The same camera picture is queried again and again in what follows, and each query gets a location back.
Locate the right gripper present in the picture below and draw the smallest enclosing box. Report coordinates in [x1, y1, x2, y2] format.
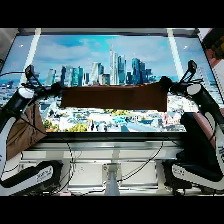
[158, 76, 174, 93]

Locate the black cable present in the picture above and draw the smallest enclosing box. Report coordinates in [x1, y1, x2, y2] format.
[118, 139, 165, 183]
[53, 142, 76, 195]

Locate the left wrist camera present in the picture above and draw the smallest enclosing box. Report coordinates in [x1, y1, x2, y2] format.
[24, 64, 45, 90]

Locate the brown garment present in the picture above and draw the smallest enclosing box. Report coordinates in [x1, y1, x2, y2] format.
[60, 82, 169, 113]

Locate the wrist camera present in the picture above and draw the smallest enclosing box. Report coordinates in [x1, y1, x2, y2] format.
[24, 64, 45, 90]
[179, 59, 199, 84]

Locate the tan garment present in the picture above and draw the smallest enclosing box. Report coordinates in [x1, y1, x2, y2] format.
[5, 102, 48, 162]

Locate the silver frame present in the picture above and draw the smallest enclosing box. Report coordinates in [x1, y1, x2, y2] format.
[18, 139, 188, 197]

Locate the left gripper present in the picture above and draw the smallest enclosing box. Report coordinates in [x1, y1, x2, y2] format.
[49, 81, 64, 98]

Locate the heap of clothes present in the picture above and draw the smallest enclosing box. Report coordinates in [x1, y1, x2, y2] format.
[201, 28, 224, 62]

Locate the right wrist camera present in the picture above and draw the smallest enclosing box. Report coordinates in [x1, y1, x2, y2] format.
[179, 59, 199, 84]

